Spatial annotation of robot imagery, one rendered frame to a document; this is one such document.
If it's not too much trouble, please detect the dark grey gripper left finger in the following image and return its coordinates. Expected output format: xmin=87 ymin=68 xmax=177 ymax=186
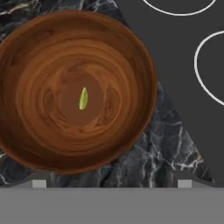
xmin=5 ymin=170 xmax=57 ymax=189

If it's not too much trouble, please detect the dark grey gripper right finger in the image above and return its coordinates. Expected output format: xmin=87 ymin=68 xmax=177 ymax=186
xmin=172 ymin=170 xmax=217 ymax=189

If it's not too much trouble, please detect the yellow-green lemon wedge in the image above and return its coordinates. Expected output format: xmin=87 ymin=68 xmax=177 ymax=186
xmin=78 ymin=87 xmax=89 ymax=111

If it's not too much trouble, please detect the brown wooden bowl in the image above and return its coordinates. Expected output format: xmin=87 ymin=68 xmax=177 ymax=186
xmin=0 ymin=10 xmax=158 ymax=175

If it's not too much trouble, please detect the dark grey hob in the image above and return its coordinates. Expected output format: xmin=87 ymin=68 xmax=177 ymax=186
xmin=115 ymin=0 xmax=224 ymax=189

